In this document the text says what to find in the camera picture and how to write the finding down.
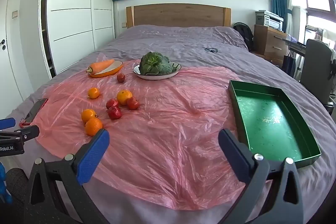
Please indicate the red apple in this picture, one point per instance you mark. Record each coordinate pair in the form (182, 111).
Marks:
(132, 103)
(114, 112)
(112, 103)

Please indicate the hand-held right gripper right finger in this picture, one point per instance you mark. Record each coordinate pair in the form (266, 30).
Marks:
(231, 150)

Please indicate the orange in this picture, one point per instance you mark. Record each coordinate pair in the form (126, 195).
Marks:
(93, 127)
(124, 97)
(93, 93)
(88, 115)

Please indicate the bed with grey sheet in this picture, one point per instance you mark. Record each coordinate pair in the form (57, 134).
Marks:
(183, 40)

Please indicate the black backpack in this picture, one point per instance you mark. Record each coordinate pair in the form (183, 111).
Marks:
(244, 35)

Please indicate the wall light switch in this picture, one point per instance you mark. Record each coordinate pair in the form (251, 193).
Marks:
(15, 13)

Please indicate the grey chair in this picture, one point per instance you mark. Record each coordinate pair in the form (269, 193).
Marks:
(317, 66)

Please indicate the white round plate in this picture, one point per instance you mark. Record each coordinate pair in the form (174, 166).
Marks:
(157, 76)

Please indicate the dark blue bag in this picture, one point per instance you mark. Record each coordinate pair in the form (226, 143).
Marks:
(288, 64)

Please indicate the small red fruit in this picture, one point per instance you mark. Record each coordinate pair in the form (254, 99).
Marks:
(120, 77)

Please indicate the orange oval plate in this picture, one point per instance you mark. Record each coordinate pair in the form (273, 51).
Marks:
(114, 70)

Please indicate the wooden headboard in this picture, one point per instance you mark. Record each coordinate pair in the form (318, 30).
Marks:
(178, 15)

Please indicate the smartphone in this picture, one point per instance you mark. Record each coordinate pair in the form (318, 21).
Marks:
(36, 108)

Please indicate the white printer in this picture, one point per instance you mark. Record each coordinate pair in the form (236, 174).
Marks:
(270, 19)

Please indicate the desk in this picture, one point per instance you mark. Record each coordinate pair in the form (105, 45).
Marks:
(296, 44)

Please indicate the small black object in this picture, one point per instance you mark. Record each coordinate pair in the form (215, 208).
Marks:
(211, 50)

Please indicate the person's left hand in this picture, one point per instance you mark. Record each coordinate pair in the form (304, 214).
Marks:
(2, 176)

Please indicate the wooden dresser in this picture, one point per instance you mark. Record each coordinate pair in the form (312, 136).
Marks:
(270, 43)

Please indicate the green rectangular tray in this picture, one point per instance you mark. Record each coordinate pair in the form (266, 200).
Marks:
(267, 119)

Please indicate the pink plastic sheet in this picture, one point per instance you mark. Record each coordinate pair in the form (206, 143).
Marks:
(162, 134)

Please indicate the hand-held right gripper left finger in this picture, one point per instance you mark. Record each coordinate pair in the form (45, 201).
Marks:
(95, 153)

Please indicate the white sliding wardrobe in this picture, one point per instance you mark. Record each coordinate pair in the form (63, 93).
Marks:
(71, 16)

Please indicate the dark mesh cloth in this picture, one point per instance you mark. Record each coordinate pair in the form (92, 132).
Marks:
(17, 184)

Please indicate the small red object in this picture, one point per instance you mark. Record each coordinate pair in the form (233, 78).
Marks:
(25, 124)

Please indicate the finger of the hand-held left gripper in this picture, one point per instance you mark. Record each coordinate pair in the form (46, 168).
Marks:
(7, 123)
(26, 132)

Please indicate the green leafy vegetable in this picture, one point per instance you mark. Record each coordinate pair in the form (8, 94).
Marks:
(155, 64)

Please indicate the carrot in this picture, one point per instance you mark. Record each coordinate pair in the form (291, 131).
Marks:
(102, 65)

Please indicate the white door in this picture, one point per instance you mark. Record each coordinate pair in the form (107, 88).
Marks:
(10, 61)

